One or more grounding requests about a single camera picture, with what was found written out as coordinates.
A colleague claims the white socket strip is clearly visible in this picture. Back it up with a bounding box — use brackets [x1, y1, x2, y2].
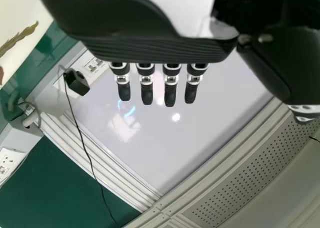
[0, 117, 45, 186]
[52, 55, 112, 89]

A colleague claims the white plug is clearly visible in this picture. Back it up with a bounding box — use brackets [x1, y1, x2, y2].
[21, 112, 39, 129]

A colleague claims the black power adapter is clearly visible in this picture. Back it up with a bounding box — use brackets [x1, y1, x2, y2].
[63, 68, 91, 96]

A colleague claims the thin black adapter cable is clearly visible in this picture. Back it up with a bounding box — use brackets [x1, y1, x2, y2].
[63, 72, 120, 228]

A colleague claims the ribbed aluminium table rail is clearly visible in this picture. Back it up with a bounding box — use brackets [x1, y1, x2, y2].
[37, 107, 165, 210]

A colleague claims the perforated grey cable duct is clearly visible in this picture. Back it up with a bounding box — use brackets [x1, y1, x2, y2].
[181, 112, 320, 228]

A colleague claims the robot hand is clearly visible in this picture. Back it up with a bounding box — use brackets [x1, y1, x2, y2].
[36, 0, 320, 125]

